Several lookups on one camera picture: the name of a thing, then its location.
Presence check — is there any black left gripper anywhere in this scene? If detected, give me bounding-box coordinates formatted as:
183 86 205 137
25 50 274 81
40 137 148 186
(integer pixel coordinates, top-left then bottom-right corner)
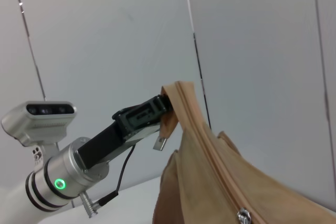
76 94 174 171

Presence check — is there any khaki canvas food bag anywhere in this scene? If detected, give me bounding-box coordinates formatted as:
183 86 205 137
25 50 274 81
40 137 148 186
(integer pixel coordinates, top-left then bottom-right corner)
152 80 336 224

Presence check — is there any silver metal zipper slider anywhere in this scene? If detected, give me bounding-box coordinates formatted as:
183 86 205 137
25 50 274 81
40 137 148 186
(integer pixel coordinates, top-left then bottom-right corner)
237 207 254 224

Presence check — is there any left gripper cable with plugs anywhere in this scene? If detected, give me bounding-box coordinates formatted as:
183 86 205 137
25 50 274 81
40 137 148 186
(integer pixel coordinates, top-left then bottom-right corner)
78 144 137 219

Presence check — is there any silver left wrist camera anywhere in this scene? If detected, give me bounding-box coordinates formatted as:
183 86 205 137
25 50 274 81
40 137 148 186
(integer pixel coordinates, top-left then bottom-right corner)
1 100 78 162

